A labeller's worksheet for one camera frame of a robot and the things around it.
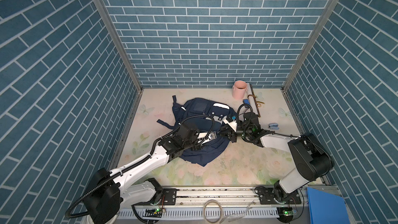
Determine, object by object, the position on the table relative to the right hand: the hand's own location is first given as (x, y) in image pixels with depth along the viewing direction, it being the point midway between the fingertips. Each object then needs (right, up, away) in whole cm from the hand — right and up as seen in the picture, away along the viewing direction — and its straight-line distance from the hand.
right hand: (218, 129), depth 86 cm
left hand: (-8, -1, -6) cm, 10 cm away
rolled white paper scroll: (+26, +18, +26) cm, 41 cm away
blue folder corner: (+50, -35, -14) cm, 62 cm away
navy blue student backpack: (-21, +11, +17) cm, 29 cm away
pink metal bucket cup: (+17, +24, +23) cm, 37 cm away
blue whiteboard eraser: (+22, +16, +26) cm, 38 cm away
